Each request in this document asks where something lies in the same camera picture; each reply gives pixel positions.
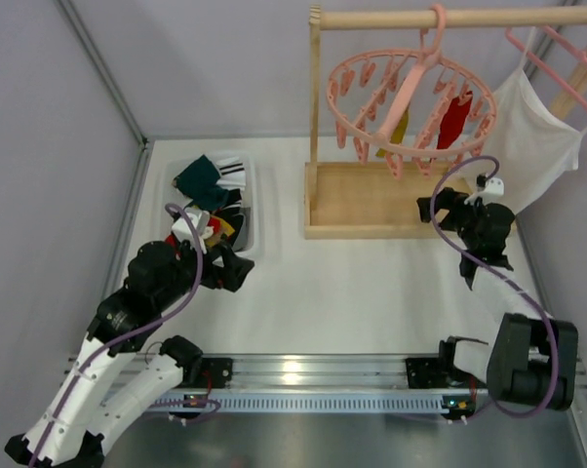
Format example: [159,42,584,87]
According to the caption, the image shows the pink round clip hanger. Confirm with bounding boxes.
[326,4,497,178]

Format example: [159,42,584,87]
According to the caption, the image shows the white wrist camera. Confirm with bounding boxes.
[172,208,214,254]
[465,174,505,206]

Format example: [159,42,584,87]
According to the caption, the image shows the black sock in basket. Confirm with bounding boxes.
[213,188,250,252]

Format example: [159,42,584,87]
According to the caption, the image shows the red sock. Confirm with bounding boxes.
[165,218,221,251]
[436,92,473,150]

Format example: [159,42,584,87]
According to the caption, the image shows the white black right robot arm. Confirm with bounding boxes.
[416,187,579,417]

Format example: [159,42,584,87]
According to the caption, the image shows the wooden clothes rack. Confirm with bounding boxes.
[304,6,587,239]

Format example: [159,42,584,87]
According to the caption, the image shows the dark green sock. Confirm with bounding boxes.
[192,186,229,212]
[173,155,220,199]

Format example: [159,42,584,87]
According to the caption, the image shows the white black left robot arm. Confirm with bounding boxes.
[5,241,254,467]

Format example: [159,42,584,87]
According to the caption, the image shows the yellow bear pattern sock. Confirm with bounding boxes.
[390,108,410,144]

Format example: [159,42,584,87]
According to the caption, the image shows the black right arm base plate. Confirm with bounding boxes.
[405,357,470,389]

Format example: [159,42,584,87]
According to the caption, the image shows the white plastic basket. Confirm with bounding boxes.
[150,150,262,258]

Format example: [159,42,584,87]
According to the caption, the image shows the white black striped sock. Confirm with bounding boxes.
[215,156,248,190]

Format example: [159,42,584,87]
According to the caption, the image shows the pink clothes hanger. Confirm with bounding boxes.
[505,26,587,121]

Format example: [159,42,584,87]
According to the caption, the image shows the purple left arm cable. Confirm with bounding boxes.
[27,203,221,468]

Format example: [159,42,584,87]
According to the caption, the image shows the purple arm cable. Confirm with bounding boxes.
[429,155,566,420]
[27,203,221,468]

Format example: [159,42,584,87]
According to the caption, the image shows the white slotted cable duct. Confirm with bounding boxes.
[150,393,470,414]

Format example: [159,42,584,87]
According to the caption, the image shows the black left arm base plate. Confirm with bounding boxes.
[194,357,234,389]

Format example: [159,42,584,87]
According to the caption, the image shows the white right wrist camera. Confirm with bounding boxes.
[465,174,505,206]

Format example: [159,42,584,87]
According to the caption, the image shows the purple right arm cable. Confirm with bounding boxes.
[429,155,566,420]

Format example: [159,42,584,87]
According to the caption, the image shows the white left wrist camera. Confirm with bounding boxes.
[172,208,214,254]

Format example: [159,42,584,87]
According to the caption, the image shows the aluminium mounting rail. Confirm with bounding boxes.
[68,354,587,391]

